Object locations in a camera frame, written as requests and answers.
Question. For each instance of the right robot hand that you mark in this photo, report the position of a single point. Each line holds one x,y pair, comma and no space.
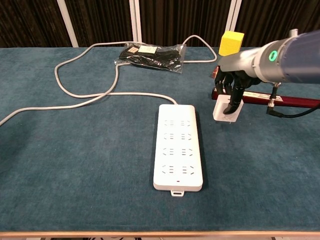
237,62

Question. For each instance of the small white plug adapter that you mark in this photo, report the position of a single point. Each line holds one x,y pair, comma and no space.
220,110

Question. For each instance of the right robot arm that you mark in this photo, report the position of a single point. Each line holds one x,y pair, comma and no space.
300,60

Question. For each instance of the white power strip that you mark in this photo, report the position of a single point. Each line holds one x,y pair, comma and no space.
177,150

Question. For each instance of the yellow foam cube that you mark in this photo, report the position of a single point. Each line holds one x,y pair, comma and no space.
230,42

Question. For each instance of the red and yellow small box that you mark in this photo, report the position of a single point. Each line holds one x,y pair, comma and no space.
214,74

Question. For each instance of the dark red long box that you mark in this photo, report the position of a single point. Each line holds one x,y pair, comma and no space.
300,102

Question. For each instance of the black item in clear bag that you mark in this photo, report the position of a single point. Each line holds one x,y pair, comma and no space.
150,57

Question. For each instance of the teal table mat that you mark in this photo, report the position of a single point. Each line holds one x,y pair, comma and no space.
75,162

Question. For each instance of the white partition frame post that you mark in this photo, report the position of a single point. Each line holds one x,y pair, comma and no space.
67,22
135,20
233,15

